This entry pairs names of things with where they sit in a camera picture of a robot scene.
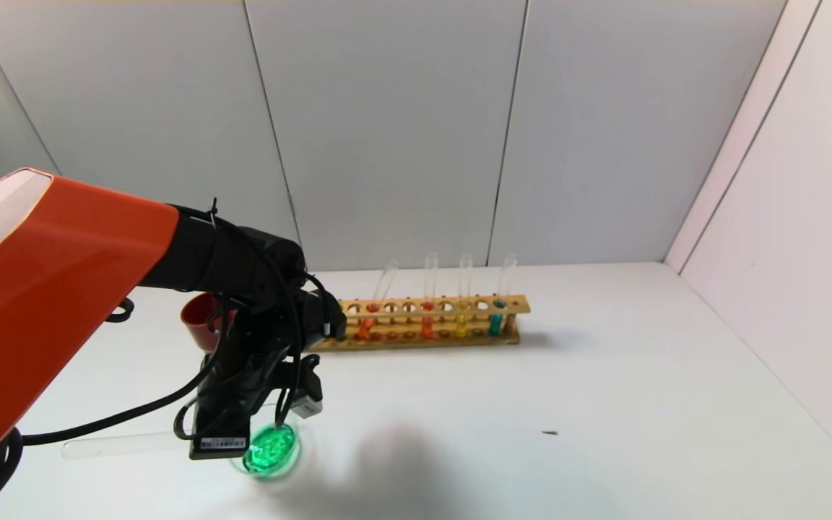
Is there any thin black camera cable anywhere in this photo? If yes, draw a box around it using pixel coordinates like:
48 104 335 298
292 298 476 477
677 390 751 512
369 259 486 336
174 199 332 443

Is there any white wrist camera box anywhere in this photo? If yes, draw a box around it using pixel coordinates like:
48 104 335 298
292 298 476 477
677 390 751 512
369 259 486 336
289 354 324 420

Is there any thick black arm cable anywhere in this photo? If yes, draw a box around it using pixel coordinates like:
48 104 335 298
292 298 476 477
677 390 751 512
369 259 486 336
19 298 243 446

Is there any clear glass dish with spout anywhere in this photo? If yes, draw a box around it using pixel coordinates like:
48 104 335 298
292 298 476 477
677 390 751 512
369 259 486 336
232 421 303 482

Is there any wooden test tube rack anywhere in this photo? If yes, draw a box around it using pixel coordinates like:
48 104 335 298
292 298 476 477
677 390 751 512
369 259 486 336
311 295 531 352

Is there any orange liquid glass test tube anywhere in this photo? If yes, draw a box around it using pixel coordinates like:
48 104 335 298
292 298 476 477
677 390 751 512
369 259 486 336
420 253 438 340
355 260 400 342

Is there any dark red plastic cup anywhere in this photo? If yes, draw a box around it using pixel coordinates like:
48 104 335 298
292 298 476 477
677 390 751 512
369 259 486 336
181 292 242 353

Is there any yellow liquid glass test tube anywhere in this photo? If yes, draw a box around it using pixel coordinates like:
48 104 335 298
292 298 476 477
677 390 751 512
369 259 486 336
62 430 194 461
455 254 474 339

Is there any blue liquid glass test tube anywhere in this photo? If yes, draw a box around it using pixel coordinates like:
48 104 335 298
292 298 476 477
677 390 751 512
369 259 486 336
487 253 517 337

